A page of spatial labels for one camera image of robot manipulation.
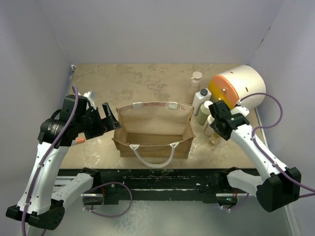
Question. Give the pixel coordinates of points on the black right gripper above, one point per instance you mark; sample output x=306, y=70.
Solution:
x=224, y=135

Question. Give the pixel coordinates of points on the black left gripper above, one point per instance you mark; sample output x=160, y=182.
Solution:
x=109, y=123

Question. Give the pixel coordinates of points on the cream lidded jar bottle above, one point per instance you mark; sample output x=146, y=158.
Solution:
x=207, y=129

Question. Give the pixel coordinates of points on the small clear amber bottle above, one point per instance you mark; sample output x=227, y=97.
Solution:
x=214, y=139

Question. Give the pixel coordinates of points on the pale green lotion bottle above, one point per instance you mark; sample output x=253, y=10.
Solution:
x=204, y=112

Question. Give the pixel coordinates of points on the white rectangular bottle grey cap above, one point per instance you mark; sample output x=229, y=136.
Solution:
x=199, y=98

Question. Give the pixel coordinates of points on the brown burlap canvas bag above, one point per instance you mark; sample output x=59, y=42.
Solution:
x=154, y=132

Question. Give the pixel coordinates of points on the beige pump dispenser bottle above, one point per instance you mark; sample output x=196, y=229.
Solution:
x=194, y=86

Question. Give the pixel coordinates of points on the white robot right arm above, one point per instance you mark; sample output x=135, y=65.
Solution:
x=276, y=185

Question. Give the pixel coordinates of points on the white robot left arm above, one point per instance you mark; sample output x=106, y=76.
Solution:
x=40, y=206

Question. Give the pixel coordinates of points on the grey orange marker pen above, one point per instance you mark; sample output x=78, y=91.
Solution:
x=79, y=140

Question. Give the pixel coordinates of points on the white cylinder orange yellow end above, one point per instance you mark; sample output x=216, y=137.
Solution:
x=236, y=83

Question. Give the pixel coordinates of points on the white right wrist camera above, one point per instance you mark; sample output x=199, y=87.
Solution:
x=241, y=110

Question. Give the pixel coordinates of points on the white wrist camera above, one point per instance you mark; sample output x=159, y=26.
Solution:
x=90, y=95
x=241, y=110

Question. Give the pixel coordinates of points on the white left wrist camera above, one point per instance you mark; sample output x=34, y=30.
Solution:
x=90, y=95

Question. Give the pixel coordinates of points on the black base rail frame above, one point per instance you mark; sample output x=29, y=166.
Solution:
x=201, y=185

